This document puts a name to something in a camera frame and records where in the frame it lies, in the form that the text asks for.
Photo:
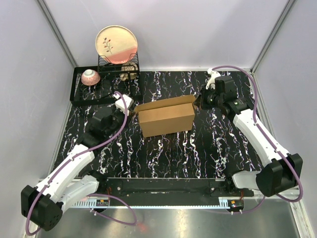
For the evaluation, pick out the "cream pink floral plate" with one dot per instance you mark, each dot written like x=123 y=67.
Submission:
x=116 y=44

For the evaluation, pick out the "pink white ceramic cup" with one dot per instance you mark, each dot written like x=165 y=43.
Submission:
x=90 y=77

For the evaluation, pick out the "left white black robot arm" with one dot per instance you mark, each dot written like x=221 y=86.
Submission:
x=45 y=203

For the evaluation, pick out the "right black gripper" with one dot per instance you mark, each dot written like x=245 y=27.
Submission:
x=204 y=91

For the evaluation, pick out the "black wire dish rack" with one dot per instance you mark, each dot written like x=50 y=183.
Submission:
x=102 y=92

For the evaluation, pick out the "black marble pattern mat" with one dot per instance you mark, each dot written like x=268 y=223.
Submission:
x=213 y=148

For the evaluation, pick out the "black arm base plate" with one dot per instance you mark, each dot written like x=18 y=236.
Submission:
x=202 y=186

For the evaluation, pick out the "right small control box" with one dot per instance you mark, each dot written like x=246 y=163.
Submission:
x=236 y=204

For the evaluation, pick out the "small control box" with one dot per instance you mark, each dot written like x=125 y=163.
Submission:
x=102 y=203
x=236 y=204

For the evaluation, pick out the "beige ceramic cup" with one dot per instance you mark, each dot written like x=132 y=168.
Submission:
x=130 y=71

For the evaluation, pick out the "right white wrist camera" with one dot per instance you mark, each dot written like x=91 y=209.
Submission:
x=213 y=75

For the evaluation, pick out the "brown cardboard box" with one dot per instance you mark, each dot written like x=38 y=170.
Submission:
x=166 y=116

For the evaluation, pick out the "slotted aluminium rail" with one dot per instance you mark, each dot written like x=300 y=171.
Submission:
x=160 y=201

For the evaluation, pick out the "left small control box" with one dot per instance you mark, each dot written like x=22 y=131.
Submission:
x=102 y=203

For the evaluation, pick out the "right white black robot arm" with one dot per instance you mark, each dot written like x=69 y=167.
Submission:
x=281 y=170

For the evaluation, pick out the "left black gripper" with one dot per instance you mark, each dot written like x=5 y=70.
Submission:
x=118 y=110

